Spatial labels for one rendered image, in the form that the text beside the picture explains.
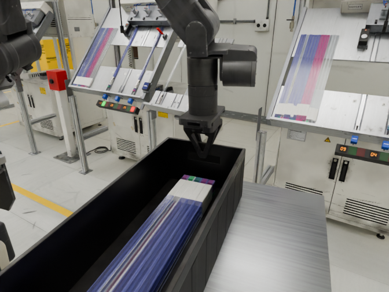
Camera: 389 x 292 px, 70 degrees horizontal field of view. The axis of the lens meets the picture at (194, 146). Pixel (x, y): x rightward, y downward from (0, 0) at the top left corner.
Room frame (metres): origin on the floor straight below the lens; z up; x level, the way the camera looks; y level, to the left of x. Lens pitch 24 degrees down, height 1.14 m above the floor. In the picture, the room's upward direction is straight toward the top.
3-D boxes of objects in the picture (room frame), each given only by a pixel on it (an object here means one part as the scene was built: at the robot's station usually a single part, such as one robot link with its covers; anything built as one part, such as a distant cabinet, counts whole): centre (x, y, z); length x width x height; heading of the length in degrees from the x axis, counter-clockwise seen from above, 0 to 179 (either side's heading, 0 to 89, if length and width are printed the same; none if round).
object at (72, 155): (2.34, 1.14, 0.39); 0.24 x 0.24 x 0.78; 60
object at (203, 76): (0.53, -0.02, 1.06); 0.07 x 0.06 x 0.07; 77
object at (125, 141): (2.37, 0.28, 0.31); 0.70 x 0.65 x 0.62; 60
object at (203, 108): (0.53, -0.02, 1.00); 0.10 x 0.07 x 0.07; 159
